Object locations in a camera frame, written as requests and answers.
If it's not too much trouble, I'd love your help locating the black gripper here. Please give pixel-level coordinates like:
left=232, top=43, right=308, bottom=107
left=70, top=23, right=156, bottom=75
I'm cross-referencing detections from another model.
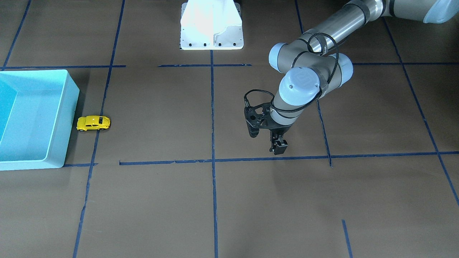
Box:
left=269, top=124, right=292, bottom=155

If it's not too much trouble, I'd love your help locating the yellow beetle toy car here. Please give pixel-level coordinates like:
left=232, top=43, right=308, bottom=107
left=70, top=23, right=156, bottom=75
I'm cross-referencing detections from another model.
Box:
left=76, top=115, right=111, bottom=131

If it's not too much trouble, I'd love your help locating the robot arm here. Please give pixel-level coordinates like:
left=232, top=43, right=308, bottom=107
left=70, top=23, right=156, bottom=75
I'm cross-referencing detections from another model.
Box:
left=268, top=0, right=458, bottom=155

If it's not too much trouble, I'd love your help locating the light blue plastic bin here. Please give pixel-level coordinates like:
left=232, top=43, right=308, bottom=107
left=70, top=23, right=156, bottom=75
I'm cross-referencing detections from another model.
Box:
left=0, top=69, right=79, bottom=171

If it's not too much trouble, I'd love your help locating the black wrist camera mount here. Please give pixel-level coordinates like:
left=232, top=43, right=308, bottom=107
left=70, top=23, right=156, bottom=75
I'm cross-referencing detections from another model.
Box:
left=244, top=101, right=274, bottom=138

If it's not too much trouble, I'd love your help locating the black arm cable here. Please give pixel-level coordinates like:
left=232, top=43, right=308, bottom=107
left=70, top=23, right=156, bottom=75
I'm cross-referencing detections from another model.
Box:
left=244, top=32, right=340, bottom=114

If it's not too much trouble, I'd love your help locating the white camera stand base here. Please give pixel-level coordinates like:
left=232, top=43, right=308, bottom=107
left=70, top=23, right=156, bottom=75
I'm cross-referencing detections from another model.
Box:
left=179, top=0, right=244, bottom=51

